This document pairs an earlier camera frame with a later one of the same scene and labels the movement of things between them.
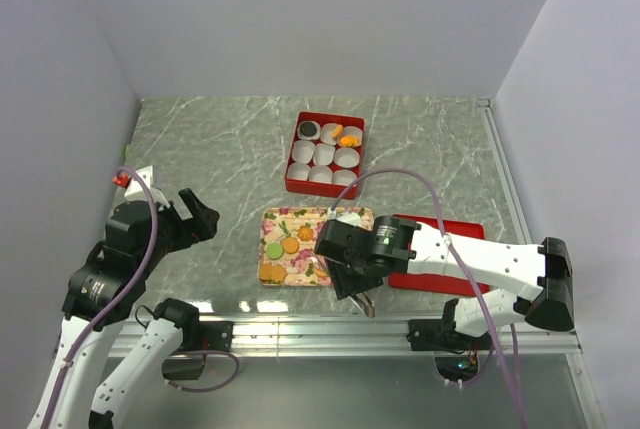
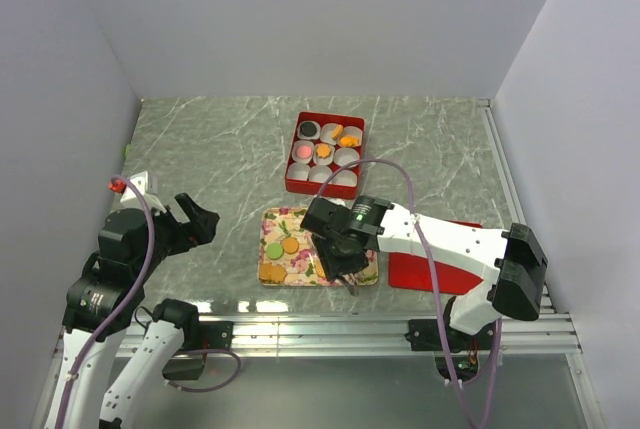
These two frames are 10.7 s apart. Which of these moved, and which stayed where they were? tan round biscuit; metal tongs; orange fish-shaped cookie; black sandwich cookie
Moved: metal tongs
Stayed: black sandwich cookie; orange fish-shaped cookie; tan round biscuit
